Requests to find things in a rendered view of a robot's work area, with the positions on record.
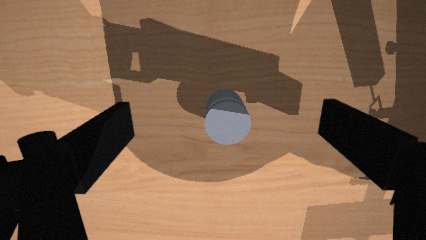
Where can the grey cylinder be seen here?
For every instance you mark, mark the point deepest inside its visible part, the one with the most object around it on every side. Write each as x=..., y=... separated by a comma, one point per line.
x=227, y=120

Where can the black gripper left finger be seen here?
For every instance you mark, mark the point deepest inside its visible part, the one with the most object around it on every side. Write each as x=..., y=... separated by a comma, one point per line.
x=53, y=171

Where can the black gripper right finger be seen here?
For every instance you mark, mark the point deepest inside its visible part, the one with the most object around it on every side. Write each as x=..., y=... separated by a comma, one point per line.
x=392, y=158

